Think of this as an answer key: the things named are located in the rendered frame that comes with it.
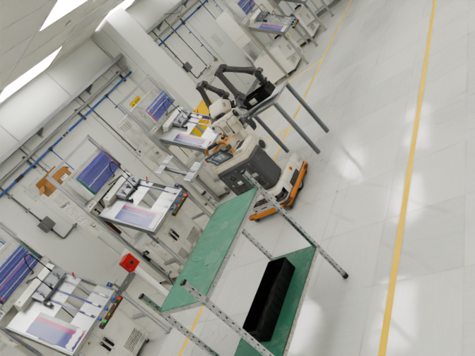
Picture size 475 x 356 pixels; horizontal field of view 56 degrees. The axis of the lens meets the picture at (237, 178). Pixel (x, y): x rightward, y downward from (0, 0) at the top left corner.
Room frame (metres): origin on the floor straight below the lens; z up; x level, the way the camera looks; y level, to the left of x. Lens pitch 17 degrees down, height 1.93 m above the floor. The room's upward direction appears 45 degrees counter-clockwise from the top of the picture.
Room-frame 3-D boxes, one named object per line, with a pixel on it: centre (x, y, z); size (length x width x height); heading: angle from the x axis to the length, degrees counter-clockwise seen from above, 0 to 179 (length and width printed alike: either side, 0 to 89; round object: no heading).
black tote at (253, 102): (5.03, -0.76, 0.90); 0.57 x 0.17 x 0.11; 43
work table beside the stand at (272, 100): (5.05, -0.78, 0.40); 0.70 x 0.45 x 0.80; 43
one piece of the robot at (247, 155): (4.46, -0.15, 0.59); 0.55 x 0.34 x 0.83; 43
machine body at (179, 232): (5.33, 1.25, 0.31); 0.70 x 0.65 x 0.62; 135
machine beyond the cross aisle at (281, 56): (8.85, -2.30, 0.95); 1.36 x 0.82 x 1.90; 45
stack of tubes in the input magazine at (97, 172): (5.28, 1.12, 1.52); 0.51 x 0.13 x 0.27; 135
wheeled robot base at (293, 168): (4.52, -0.21, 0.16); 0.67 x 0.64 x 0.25; 133
